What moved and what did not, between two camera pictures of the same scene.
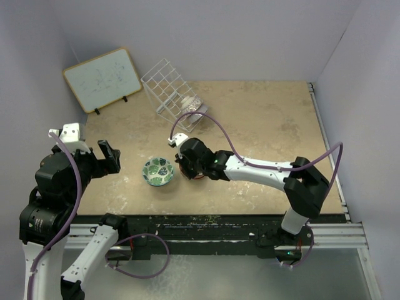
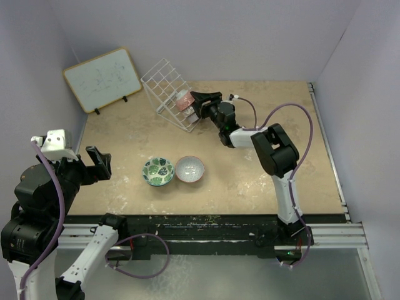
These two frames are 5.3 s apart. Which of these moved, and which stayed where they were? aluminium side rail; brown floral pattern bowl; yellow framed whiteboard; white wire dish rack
Moved: brown floral pattern bowl
Stayed: white wire dish rack; yellow framed whiteboard; aluminium side rail
